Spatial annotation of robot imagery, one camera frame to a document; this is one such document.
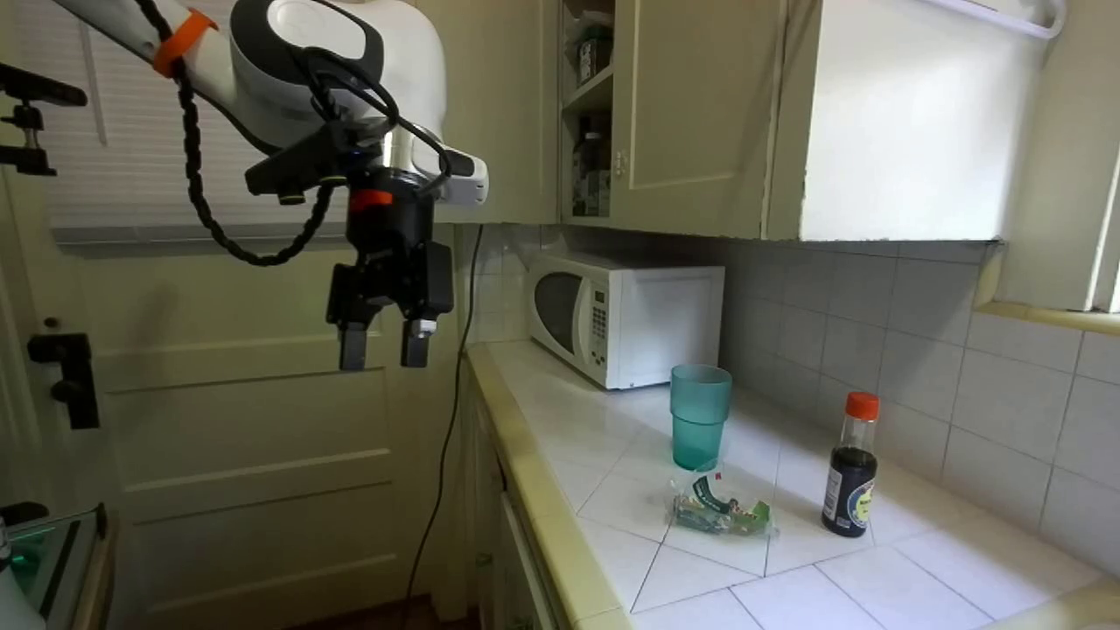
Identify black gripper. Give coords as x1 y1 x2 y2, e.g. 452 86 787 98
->
326 185 452 369

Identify teal translucent plastic cup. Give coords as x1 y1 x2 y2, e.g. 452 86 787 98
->
668 365 731 471

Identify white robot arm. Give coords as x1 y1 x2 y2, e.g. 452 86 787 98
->
57 0 454 369

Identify cream upper cabinet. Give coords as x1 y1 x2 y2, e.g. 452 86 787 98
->
561 0 1066 243

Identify cream panelled door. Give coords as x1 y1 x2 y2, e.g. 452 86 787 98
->
0 172 470 630

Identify white microwave oven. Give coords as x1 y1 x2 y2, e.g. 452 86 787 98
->
525 250 724 393

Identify window with white blinds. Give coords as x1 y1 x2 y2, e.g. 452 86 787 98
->
0 0 316 247

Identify crumpled green plastic wrapper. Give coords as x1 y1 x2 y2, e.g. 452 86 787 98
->
668 471 772 534

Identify dark sauce bottle red cap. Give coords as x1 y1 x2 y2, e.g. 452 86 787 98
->
822 393 883 540

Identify black power cord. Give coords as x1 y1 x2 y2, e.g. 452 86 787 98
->
401 224 486 605

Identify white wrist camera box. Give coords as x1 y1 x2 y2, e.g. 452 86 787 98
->
441 151 489 207

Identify black coiled robot cable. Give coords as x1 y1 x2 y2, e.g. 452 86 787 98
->
137 0 354 270

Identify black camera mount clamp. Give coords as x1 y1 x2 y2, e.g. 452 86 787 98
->
29 332 101 429

